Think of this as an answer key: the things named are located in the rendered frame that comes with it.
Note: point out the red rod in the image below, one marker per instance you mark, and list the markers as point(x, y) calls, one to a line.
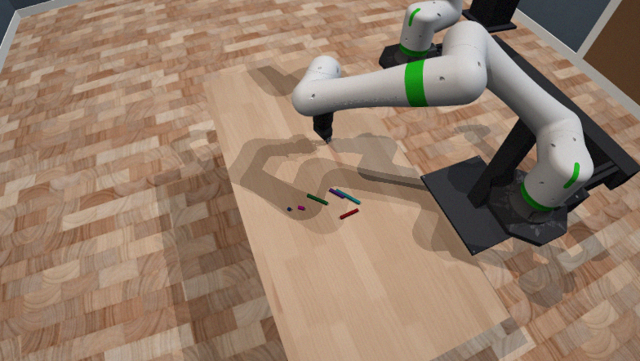
point(349, 213)

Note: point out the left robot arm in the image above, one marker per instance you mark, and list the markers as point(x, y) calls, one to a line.
point(459, 77)

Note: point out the turquoise rod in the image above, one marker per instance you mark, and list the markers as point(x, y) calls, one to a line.
point(349, 197)

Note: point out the purple rod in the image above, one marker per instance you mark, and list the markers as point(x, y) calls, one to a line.
point(336, 193)

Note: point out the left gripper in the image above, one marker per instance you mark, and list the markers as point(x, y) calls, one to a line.
point(322, 125)

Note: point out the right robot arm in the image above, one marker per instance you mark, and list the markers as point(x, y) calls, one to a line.
point(422, 20)

